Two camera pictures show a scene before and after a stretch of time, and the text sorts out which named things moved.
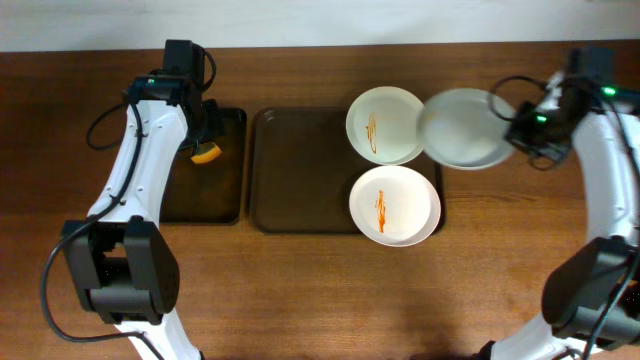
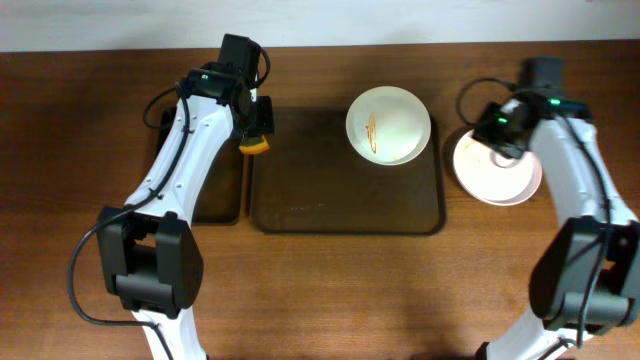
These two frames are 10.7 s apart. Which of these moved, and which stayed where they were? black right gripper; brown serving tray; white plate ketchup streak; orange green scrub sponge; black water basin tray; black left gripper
Moved: black right gripper; orange green scrub sponge; white plate ketchup streak; black left gripper
Stayed: brown serving tray; black water basin tray
